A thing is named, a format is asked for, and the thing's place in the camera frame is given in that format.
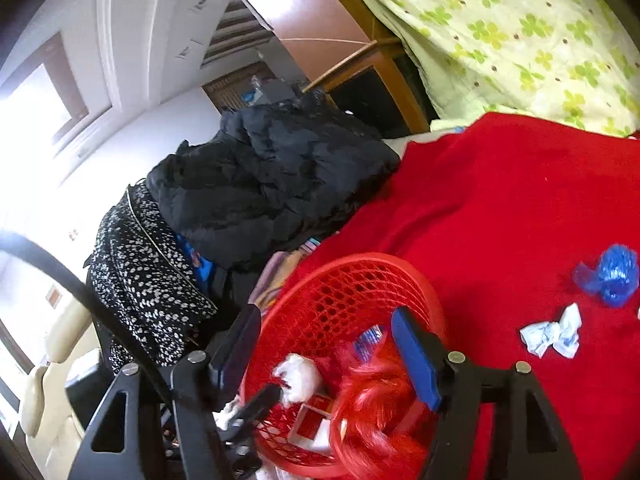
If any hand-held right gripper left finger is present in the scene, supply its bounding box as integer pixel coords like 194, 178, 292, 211
67, 304, 263, 480

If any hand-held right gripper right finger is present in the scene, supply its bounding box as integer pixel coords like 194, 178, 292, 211
391, 306, 583, 480

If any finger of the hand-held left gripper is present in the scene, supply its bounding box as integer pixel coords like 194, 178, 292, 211
215, 384, 283, 463

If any blue and white wrapper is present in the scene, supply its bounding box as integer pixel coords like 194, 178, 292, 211
354, 325, 391, 361

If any white tissue ball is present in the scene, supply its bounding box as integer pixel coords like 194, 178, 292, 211
271, 353, 323, 403

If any small cardboard box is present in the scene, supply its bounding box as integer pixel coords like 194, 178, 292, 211
290, 394, 336, 453

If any red plastic bag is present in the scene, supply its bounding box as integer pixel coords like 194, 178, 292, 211
330, 345, 441, 478

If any red plastic mesh basket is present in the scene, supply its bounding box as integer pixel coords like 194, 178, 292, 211
240, 252, 451, 480

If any blue plastic bag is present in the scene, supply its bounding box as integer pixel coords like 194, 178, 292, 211
573, 244, 640, 307

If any striped scarf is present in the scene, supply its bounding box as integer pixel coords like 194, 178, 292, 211
248, 247, 311, 306

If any blue cloth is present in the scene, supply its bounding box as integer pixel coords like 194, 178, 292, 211
177, 234, 216, 293

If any black floral print garment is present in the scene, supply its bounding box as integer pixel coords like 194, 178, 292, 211
85, 182, 218, 376

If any black puffer jacket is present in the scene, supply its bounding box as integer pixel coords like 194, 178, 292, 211
146, 97, 402, 271

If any red fleece blanket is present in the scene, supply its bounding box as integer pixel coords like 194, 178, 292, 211
280, 112, 640, 480

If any beige leather sofa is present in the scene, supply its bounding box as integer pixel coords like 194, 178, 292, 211
20, 300, 106, 441

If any wooden cabinet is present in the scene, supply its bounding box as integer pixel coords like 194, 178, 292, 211
300, 42, 431, 138

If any green clover print quilt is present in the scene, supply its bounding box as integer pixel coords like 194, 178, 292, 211
354, 0, 640, 138

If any black cable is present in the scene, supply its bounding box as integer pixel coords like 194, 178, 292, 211
0, 230, 201, 406

